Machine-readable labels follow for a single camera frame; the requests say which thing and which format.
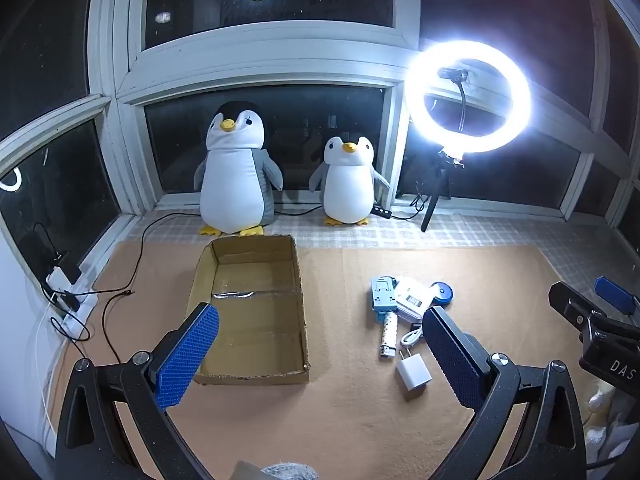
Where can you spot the person's right hand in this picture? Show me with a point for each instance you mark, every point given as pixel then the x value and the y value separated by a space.
pixel 602 427

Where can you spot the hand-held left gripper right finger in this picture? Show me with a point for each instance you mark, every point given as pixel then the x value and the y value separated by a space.
pixel 455 355

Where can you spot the white power strip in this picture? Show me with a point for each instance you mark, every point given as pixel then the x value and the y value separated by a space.
pixel 70 297

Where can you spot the white charger adapter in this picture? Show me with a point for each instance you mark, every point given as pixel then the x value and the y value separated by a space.
pixel 413 375

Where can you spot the grey fuzzy cloth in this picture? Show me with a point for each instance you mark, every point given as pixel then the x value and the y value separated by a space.
pixel 290 472

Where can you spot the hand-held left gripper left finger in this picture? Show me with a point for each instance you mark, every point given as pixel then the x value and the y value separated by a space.
pixel 187 355

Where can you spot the black tripod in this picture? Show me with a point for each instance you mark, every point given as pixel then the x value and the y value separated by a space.
pixel 432 200

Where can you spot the black gooseneck phone clamp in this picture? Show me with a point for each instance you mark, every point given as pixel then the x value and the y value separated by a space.
pixel 464 105

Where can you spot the clear plastic case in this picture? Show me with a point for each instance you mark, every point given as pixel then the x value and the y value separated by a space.
pixel 412 300

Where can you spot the black inline remote control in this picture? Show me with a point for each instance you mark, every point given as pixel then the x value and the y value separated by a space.
pixel 382 211

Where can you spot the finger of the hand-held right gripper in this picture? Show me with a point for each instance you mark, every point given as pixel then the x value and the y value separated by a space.
pixel 575 307
pixel 617 295

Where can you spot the white window frame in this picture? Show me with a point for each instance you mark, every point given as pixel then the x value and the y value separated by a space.
pixel 120 60

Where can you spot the white patterned tube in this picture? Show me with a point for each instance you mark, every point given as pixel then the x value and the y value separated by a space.
pixel 388 335

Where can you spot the blue phone stand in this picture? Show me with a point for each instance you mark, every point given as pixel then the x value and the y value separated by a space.
pixel 382 292

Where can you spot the blue round tape measure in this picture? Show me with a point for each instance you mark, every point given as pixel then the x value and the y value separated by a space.
pixel 443 293

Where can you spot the small plush penguin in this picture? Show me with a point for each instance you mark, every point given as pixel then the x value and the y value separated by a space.
pixel 347 185

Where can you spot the cardboard box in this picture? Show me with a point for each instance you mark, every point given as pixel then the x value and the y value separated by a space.
pixel 250 310

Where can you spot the large plush penguin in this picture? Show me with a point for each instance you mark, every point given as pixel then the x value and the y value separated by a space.
pixel 235 180

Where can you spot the checked mat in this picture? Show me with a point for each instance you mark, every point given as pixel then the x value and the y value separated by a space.
pixel 475 235

